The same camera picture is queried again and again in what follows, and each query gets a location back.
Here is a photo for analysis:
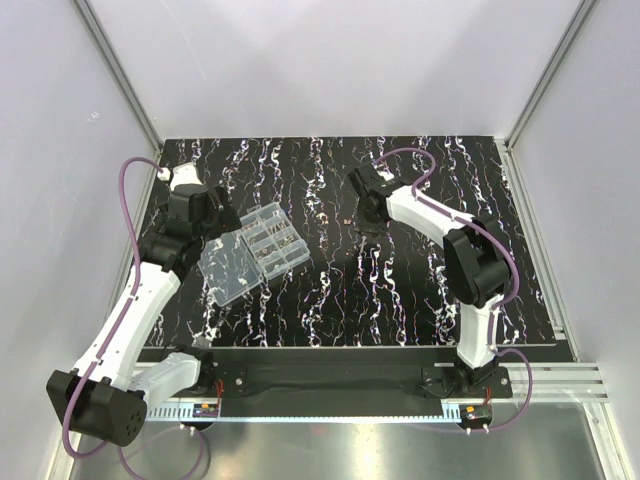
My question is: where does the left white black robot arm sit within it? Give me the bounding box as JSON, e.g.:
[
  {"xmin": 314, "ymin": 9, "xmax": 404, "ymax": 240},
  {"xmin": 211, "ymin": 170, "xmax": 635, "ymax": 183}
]
[{"xmin": 46, "ymin": 163, "xmax": 241, "ymax": 458}]

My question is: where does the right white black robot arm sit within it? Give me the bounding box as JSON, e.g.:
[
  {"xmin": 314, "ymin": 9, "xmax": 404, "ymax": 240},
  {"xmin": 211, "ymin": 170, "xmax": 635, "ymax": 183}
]
[{"xmin": 347, "ymin": 163, "xmax": 519, "ymax": 394}]

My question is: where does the clear plastic compartment box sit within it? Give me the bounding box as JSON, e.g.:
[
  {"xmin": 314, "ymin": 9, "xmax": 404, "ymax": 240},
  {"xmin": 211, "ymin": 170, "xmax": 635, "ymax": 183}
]
[{"xmin": 198, "ymin": 202, "xmax": 310, "ymax": 307}]

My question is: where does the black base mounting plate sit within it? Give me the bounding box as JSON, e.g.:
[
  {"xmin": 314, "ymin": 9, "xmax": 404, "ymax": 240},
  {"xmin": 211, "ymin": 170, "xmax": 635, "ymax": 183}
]
[{"xmin": 154, "ymin": 344, "xmax": 511, "ymax": 401}]

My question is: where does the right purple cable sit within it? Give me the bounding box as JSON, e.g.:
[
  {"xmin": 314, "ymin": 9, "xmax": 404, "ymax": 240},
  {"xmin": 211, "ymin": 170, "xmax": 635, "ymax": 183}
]
[{"xmin": 372, "ymin": 148, "xmax": 536, "ymax": 434}]

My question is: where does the purple cable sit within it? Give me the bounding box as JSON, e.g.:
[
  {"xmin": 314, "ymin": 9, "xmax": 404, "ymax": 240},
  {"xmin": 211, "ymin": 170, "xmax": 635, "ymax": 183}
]
[
  {"xmin": 60, "ymin": 157, "xmax": 211, "ymax": 479},
  {"xmin": 372, "ymin": 148, "xmax": 536, "ymax": 434}
]

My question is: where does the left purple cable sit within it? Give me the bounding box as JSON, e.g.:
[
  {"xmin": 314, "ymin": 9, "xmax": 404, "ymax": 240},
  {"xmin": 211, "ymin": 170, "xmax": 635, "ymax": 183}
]
[{"xmin": 60, "ymin": 157, "xmax": 211, "ymax": 479}]

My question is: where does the left aluminium frame post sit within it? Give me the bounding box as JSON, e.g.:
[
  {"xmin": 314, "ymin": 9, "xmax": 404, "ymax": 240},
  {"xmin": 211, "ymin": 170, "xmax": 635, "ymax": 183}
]
[{"xmin": 70, "ymin": 0, "xmax": 164, "ymax": 154}]

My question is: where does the aluminium frame post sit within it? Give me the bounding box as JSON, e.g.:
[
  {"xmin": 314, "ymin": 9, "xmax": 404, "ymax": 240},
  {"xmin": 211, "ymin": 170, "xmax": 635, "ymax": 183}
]
[
  {"xmin": 70, "ymin": 0, "xmax": 164, "ymax": 154},
  {"xmin": 504, "ymin": 0, "xmax": 599, "ymax": 152}
]

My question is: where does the right aluminium frame post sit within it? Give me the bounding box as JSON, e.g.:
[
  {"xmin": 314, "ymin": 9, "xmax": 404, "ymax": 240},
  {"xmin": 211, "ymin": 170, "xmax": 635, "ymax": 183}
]
[{"xmin": 504, "ymin": 0, "xmax": 599, "ymax": 152}]

